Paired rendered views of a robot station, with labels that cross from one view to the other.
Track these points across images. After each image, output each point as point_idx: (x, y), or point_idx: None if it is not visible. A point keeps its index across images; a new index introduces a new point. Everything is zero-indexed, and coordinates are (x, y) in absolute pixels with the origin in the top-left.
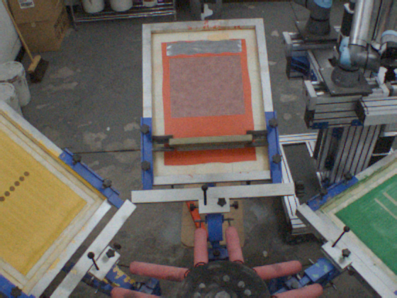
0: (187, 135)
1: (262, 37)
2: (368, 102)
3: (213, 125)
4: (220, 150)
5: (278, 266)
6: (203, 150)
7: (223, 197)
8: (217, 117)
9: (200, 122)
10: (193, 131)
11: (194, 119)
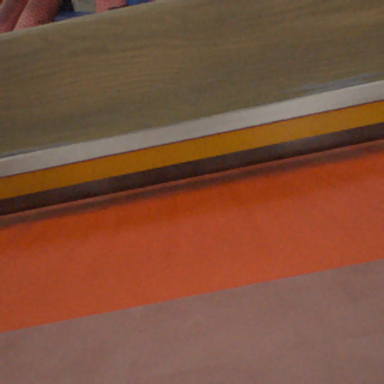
0: (356, 176)
1: None
2: None
3: (105, 256)
4: (103, 195)
5: (28, 3)
6: (212, 174)
7: (111, 8)
8: (3, 320)
9: (256, 244)
10: (315, 195)
11: (346, 246)
